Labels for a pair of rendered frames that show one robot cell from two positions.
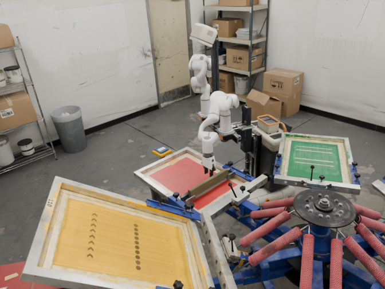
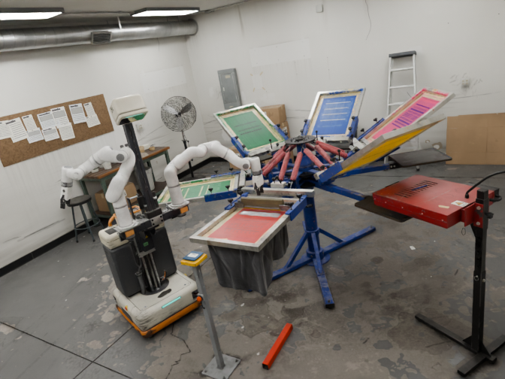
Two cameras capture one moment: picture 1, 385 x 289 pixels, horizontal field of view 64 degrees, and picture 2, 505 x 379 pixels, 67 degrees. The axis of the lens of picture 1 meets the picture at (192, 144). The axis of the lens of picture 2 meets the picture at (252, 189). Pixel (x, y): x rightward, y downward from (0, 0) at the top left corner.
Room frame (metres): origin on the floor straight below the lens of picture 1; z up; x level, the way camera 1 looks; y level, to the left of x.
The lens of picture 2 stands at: (2.74, 2.62, 2.17)
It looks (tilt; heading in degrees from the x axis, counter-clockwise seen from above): 20 degrees down; 253
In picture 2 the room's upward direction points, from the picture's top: 10 degrees counter-clockwise
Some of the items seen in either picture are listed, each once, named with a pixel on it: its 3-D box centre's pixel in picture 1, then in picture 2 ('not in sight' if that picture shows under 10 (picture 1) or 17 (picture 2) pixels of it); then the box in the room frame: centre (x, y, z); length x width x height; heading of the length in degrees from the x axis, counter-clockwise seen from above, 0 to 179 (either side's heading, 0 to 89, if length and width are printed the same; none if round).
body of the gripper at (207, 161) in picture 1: (208, 160); (258, 179); (1.87, -0.10, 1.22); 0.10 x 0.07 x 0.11; 39
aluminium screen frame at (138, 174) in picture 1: (191, 178); (250, 219); (2.02, 0.03, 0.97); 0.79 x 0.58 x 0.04; 39
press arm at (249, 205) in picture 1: (247, 206); not in sight; (1.59, -0.33, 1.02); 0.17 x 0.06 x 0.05; 39
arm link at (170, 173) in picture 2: (226, 105); (171, 175); (2.49, -0.31, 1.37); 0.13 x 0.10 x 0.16; 72
